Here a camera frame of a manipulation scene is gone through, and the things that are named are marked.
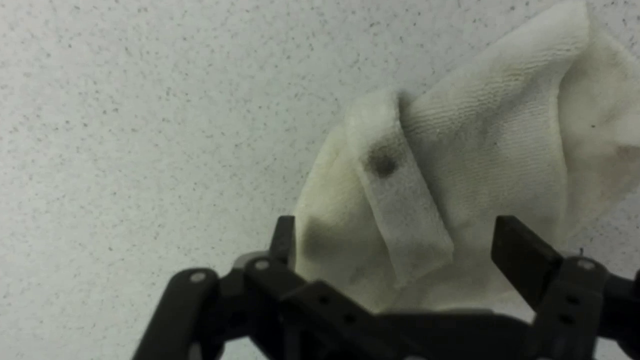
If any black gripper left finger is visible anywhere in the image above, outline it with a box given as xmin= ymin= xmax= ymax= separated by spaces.
xmin=132 ymin=214 xmax=376 ymax=360

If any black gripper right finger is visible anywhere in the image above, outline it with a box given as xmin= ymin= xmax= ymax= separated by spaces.
xmin=491 ymin=214 xmax=640 ymax=360

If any beige cloth towel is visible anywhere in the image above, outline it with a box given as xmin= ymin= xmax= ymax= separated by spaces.
xmin=292 ymin=0 xmax=640 ymax=317

